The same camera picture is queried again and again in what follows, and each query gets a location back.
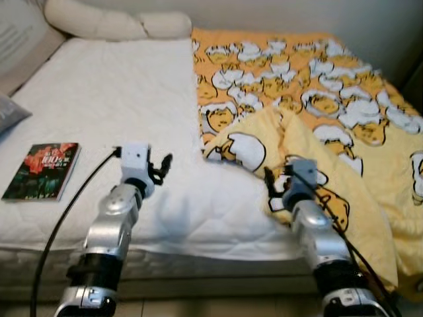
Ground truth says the long cream bolster pillow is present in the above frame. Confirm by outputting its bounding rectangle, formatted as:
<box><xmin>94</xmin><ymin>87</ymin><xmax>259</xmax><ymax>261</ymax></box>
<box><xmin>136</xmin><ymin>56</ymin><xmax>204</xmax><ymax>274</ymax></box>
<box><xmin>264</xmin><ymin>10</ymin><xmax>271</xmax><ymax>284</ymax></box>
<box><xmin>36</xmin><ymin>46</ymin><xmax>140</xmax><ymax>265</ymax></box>
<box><xmin>43</xmin><ymin>0</ymin><xmax>151</xmax><ymax>42</ymax></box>

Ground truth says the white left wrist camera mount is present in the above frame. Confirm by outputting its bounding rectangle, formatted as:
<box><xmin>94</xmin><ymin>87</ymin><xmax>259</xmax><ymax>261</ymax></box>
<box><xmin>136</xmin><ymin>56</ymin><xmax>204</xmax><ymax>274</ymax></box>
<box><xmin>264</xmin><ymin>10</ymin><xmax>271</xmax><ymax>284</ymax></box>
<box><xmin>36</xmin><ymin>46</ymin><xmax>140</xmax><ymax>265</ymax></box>
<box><xmin>119</xmin><ymin>142</ymin><xmax>154</xmax><ymax>197</ymax></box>

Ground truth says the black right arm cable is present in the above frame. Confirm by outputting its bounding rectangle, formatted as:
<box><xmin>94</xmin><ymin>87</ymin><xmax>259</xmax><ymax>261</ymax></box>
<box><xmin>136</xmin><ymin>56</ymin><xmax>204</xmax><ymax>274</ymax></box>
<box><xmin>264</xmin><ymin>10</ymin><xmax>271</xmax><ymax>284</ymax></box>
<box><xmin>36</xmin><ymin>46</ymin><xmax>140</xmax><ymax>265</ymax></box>
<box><xmin>291</xmin><ymin>177</ymin><xmax>401</xmax><ymax>317</ymax></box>

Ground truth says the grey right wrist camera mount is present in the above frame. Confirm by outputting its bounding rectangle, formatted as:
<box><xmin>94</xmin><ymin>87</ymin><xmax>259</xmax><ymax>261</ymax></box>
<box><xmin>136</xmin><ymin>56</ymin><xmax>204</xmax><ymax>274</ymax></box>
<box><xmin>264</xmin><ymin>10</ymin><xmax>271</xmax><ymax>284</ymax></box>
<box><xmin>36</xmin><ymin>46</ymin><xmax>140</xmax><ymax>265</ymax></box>
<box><xmin>283</xmin><ymin>157</ymin><xmax>321</xmax><ymax>212</ymax></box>

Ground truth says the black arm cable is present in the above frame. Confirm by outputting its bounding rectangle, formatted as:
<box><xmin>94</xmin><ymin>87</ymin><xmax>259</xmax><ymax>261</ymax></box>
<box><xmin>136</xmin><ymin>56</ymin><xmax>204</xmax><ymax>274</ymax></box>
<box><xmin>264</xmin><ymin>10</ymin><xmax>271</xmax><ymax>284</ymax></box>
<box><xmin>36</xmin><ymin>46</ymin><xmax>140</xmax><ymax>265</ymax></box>
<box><xmin>30</xmin><ymin>147</ymin><xmax>123</xmax><ymax>317</ymax></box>
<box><xmin>291</xmin><ymin>177</ymin><xmax>401</xmax><ymax>317</ymax></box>

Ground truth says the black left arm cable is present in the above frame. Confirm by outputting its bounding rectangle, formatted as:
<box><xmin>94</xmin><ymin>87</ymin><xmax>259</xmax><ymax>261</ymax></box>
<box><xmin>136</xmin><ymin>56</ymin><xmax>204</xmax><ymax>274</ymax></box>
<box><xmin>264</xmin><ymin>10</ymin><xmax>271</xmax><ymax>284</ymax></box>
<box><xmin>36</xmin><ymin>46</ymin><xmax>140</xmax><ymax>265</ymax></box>
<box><xmin>30</xmin><ymin>147</ymin><xmax>123</xmax><ymax>317</ymax></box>

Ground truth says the dark cover book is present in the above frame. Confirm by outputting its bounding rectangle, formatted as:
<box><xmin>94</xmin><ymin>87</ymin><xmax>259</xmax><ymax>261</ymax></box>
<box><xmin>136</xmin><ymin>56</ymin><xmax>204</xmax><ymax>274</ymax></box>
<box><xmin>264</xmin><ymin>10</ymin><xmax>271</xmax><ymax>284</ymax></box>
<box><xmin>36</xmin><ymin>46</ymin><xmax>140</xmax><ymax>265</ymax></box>
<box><xmin>1</xmin><ymin>142</ymin><xmax>81</xmax><ymax>202</ymax></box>

